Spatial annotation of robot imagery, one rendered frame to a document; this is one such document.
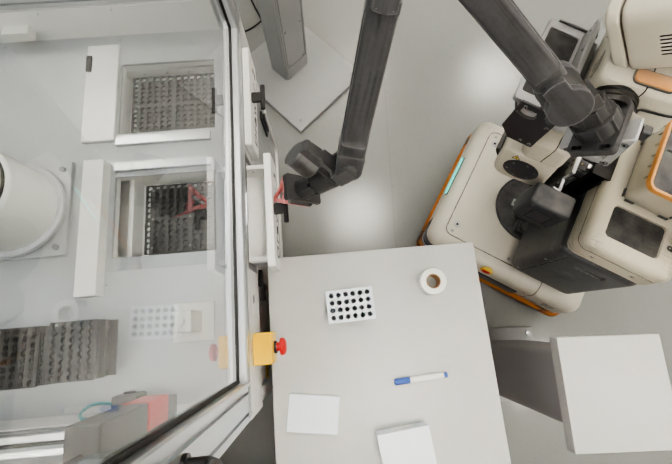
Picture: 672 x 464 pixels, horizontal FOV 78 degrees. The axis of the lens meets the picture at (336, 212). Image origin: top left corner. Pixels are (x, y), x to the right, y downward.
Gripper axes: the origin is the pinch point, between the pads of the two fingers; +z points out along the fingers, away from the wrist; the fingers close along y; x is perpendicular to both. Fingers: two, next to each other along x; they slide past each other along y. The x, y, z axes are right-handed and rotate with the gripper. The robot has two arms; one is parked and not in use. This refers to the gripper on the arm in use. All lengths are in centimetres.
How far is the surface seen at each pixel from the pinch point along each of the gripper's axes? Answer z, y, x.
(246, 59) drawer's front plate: 1.5, 7.7, -39.0
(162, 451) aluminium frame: -34, 42, 43
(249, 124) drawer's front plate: 1.5, 7.6, -19.6
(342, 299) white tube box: -1.9, -16.2, 25.9
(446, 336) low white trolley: -17, -39, 38
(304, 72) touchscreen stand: 58, -62, -94
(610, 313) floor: -24, -161, 39
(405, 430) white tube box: -11, -24, 58
